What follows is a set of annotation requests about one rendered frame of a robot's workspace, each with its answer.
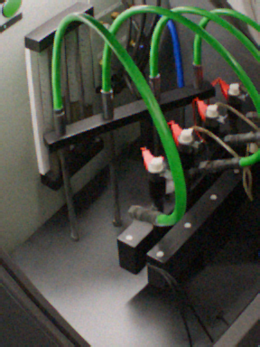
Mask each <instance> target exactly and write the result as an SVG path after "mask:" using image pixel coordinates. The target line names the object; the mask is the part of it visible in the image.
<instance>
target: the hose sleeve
mask: <svg viewBox="0 0 260 347"><path fill-rule="evenodd" d="M161 215H165V214H164V213H162V212H160V211H152V210H147V209H145V208H137V209H136V210H135V211H134V216H135V218H136V219H137V220H139V221H142V222H145V221H146V222H150V223H152V224H153V225H156V226H160V227H162V225H160V224H159V222H158V218H159V217H160V216H161Z"/></svg>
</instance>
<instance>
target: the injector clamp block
mask: <svg viewBox="0 0 260 347"><path fill-rule="evenodd" d="M228 156H229V151H228V150H226V149H225V147H224V146H223V147H221V148H220V150H218V151H217V160H218V159H219V160H220V159H224V160H226V159H228ZM248 168H249V170H250V172H251V177H252V187H251V192H252V191H253V190H254V189H255V187H256V186H257V185H258V184H259V183H260V161H259V162H257V163H254V164H251V165H249V166H248ZM243 172H244V168H243V169H231V170H225V171H220V172H216V182H215V183H214V184H213V185H212V186H211V187H210V188H209V190H207V191H206V178H207V174H206V173H197V174H196V175H195V176H194V177H193V178H192V182H191V209H190V210H189V211H188V212H187V213H186V214H185V215H184V216H183V218H182V219H181V221H180V222H178V223H177V224H175V225H173V226H163V238H161V239H160V240H159V242H158V244H157V245H156V246H153V224H152V223H150V222H146V221H145V222H142V221H139V220H136V221H135V222H133V223H132V224H131V225H130V226H129V227H128V228H127V229H126V230H125V231H124V232H123V233H122V234H121V235H120V236H119V237H118V238H117V239H116V240H117V249H118V259H119V266H120V267H121V268H123V269H124V270H127V271H129V272H130V273H132V274H134V275H138V274H139V273H140V271H141V270H142V269H144V267H145V266H146V264H147V263H150V265H152V266H153V265H155V267H157V268H160V269H162V270H164V271H165V272H166V271H167V272H168V273H169V274H170V275H172V276H173V278H174V279H175V278H177V276H178V275H179V274H180V273H181V272H182V271H183V270H184V268H186V267H187V266H188V265H190V266H193V267H195V268H196V269H199V270H200V271H203V270H204V269H205V267H206V266H207V265H208V264H209V263H210V261H211V260H212V259H213V258H215V256H216V255H217V254H218V253H219V252H220V251H221V250H222V249H223V247H224V246H225V245H226V244H227V243H228V242H229V240H230V236H231V232H232V220H233V215H234V213H235V212H236V211H237V209H239V208H240V207H241V204H242V203H243V202H244V201H245V200H246V199H247V197H248V195H247V194H246V190H245V188H244V185H243ZM175 205H176V202H169V203H165V204H164V214H165V215H166V216H169V215H172V214H173V212H174V210H175ZM147 278H148V282H150V283H151V284H153V285H155V286H158V287H160V288H162V289H163V290H164V289H165V288H166V287H168V286H169V284H168V282H167V281H166V278H165V277H163V276H162V275H161V274H160V273H158V272H156V271H154V270H153V269H151V268H149V267H147Z"/></svg>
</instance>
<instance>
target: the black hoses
mask: <svg viewBox="0 0 260 347"><path fill-rule="evenodd" d="M120 1H121V2H122V3H123V6H124V7H125V9H126V10H127V9H130V7H129V5H128V3H127V1H126V0H120ZM146 14H147V13H144V14H142V19H141V22H140V27H139V25H138V23H137V22H136V21H135V20H133V19H132V16H131V17H129V18H127V20H126V21H127V35H126V41H125V49H126V52H127V53H128V51H129V46H130V41H131V34H132V25H133V26H134V27H135V29H136V30H137V31H138V36H137V39H136V42H135V47H134V52H133V54H132V57H131V58H132V59H133V60H134V61H135V57H136V55H137V53H138V50H139V47H140V41H141V39H143V41H144V45H143V47H142V49H141V53H140V55H139V57H138V59H137V61H136V63H135V65H136V66H137V68H138V69H139V71H141V72H142V74H143V76H144V79H145V80H146V77H145V73H144V72H143V70H144V68H145V66H146V64H147V62H148V61H149V57H150V50H151V45H150V43H149V41H150V39H151V37H152V32H153V29H154V27H155V24H156V21H157V19H158V16H157V14H153V20H152V22H151V25H150V29H149V31H148V33H147V35H146V36H145V33H144V24H145V20H146ZM146 50H147V53H146V55H145V57H144V54H145V51H146ZM143 57H144V60H143V61H142V58H143ZM141 63H142V65H141V67H140V68H139V66H140V64H141ZM112 69H114V70H117V71H118V74H117V76H116V74H113V76H112V77H111V80H112V81H115V82H116V84H115V86H113V85H112V84H111V89H112V90H113V95H114V96H115V94H119V93H121V92H122V91H123V89H124V88H128V89H129V91H130V93H131V94H132V96H133V98H134V99H135V100H141V99H142V96H141V94H140V93H138V95H136V93H135V89H134V88H133V86H132V84H131V82H132V81H133V80H132V78H131V77H130V76H129V74H128V72H127V71H125V67H124V65H123V64H122V63H121V65H120V67H118V66H116V65H114V66H113V68H112ZM122 77H123V81H122V80H121V79H122ZM96 93H97V94H98V93H100V94H101V95H102V88H101V86H97V88H96Z"/></svg>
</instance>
